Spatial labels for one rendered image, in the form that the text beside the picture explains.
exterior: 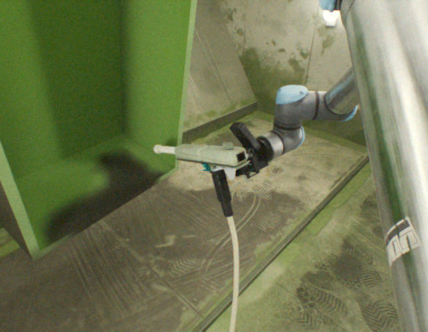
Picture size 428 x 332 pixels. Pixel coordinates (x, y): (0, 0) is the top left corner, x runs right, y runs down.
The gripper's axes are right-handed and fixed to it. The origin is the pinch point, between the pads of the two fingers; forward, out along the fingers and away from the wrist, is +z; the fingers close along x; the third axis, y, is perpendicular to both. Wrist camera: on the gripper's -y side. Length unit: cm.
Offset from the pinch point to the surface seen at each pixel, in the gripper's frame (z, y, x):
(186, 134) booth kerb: -69, 12, 127
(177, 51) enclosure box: -11.4, -33.8, 20.6
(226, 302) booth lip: -4, 62, 20
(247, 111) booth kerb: -144, 14, 138
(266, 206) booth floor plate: -61, 52, 48
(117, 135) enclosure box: 1, -9, 69
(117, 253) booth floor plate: 19, 44, 68
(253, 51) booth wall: -158, -36, 130
